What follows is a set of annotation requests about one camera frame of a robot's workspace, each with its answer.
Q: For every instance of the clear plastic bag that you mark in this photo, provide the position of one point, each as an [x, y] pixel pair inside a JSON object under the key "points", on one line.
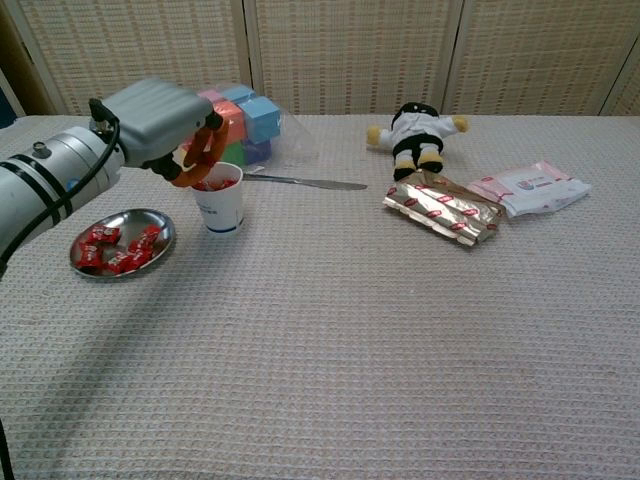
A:
{"points": [[295, 137]]}

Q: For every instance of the woven bamboo screen panel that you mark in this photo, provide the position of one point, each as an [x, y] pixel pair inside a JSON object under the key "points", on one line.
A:
{"points": [[630, 95], [150, 55], [540, 55], [350, 55]]}

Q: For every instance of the pile of red candies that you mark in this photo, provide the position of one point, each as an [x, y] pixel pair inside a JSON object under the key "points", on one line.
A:
{"points": [[117, 250]]}

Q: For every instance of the beige woven tablecloth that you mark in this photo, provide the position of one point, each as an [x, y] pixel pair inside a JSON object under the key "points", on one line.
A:
{"points": [[350, 350]]}

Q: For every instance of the purple foam cube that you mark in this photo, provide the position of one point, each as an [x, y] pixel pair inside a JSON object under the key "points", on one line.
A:
{"points": [[258, 150]]}

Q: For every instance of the pink foam cube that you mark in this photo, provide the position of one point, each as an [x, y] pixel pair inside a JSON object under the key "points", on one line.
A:
{"points": [[210, 95]]}

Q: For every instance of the white paper cup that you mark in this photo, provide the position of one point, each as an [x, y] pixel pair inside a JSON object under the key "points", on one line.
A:
{"points": [[222, 210]]}

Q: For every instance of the orange foam cube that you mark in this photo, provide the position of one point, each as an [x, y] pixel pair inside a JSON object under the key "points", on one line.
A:
{"points": [[235, 122]]}

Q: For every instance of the green foam cube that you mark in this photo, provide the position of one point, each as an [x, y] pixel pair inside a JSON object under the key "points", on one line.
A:
{"points": [[232, 154]]}

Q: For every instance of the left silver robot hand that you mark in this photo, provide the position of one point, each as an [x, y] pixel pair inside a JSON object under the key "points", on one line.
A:
{"points": [[155, 125]]}

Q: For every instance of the silver table knife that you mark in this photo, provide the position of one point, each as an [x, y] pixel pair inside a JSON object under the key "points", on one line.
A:
{"points": [[310, 182]]}

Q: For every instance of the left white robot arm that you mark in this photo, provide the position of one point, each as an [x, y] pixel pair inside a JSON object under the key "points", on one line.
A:
{"points": [[45, 185]]}

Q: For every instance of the round metal plate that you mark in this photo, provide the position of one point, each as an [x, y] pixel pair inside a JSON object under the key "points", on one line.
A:
{"points": [[130, 222]]}

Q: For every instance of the brown wooden board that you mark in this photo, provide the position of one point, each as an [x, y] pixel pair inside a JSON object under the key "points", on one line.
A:
{"points": [[25, 75]]}

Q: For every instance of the plush doll in white shirt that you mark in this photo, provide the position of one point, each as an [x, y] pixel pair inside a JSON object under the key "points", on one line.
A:
{"points": [[417, 135]]}

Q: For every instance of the pink white wet wipes pack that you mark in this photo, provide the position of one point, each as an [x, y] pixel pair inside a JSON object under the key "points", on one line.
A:
{"points": [[535, 190]]}

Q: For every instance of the gold foil snack package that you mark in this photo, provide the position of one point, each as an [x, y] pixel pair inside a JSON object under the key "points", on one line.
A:
{"points": [[440, 207]]}

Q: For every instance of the light blue foam cube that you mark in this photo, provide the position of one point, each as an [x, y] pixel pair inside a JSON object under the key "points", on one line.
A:
{"points": [[261, 120], [239, 93]]}

